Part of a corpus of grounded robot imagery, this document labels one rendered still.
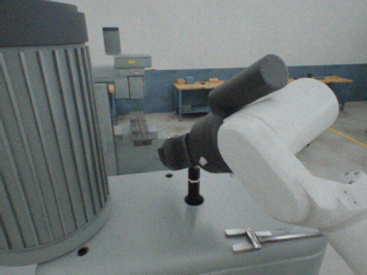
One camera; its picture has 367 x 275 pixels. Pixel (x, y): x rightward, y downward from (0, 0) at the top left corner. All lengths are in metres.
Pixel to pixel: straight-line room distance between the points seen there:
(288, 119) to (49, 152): 0.27
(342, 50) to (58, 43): 9.03
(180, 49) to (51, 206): 6.73
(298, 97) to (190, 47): 6.80
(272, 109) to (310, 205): 0.09
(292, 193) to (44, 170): 0.28
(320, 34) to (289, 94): 8.40
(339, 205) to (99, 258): 0.31
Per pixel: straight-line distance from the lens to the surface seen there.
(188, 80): 6.59
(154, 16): 6.90
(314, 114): 0.27
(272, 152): 0.22
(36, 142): 0.33
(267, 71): 0.25
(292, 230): 0.45
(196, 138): 0.33
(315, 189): 0.23
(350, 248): 0.27
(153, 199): 0.49
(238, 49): 7.45
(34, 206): 0.37
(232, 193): 0.51
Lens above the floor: 2.18
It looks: 23 degrees down
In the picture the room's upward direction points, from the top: straight up
